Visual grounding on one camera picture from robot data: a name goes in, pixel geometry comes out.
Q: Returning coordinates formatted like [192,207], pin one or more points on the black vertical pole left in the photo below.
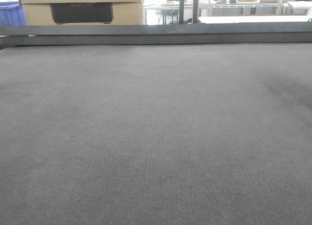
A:
[181,12]

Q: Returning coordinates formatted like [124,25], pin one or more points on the blue crate behind table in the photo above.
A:
[12,14]

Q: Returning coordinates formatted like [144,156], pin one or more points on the black vertical pole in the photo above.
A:
[195,11]
[181,12]

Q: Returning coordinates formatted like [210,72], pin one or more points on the lower cardboard box black label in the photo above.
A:
[123,14]

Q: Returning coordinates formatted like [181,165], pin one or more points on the dark grey table mat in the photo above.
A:
[156,135]

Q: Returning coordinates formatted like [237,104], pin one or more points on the black vertical pole right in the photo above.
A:
[195,11]

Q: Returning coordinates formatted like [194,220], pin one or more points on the white background workbench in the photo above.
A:
[253,18]

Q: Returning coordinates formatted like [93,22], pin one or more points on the dark grey table edge rail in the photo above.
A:
[175,34]

